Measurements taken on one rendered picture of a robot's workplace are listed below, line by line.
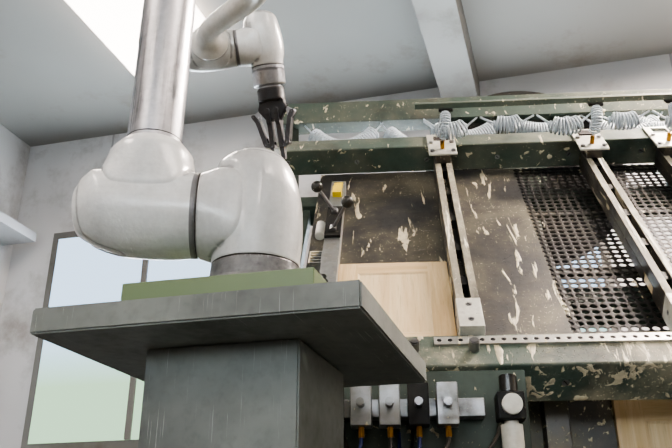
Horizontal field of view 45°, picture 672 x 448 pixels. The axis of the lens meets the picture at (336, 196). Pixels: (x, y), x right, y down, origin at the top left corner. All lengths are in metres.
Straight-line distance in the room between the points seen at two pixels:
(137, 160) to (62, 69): 3.74
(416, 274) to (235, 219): 1.03
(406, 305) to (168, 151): 0.95
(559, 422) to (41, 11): 3.52
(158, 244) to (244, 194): 0.17
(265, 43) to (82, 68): 2.97
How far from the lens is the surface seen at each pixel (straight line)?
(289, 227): 1.38
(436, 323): 2.10
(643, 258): 2.35
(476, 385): 1.91
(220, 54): 2.20
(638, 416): 2.22
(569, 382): 1.97
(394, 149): 2.95
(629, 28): 4.83
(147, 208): 1.39
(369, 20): 4.50
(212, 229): 1.37
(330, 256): 2.36
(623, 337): 2.04
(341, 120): 3.41
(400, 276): 2.30
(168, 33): 1.59
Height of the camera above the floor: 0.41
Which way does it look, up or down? 25 degrees up
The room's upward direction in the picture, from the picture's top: straight up
